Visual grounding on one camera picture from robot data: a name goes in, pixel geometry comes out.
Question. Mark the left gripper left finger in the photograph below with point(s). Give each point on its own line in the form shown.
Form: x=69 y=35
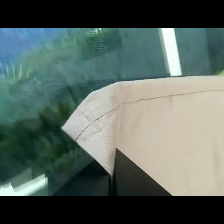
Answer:
x=90 y=183

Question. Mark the brown garment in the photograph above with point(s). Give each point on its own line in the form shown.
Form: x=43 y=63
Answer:
x=166 y=133

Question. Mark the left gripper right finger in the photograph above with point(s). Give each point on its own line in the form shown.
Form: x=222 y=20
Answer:
x=133 y=181

